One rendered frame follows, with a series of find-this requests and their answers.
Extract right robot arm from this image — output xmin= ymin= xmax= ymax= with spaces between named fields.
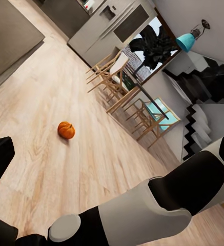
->
xmin=0 ymin=137 xmax=224 ymax=246

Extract pumpkin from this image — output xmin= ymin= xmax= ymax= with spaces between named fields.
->
xmin=57 ymin=121 xmax=75 ymax=139

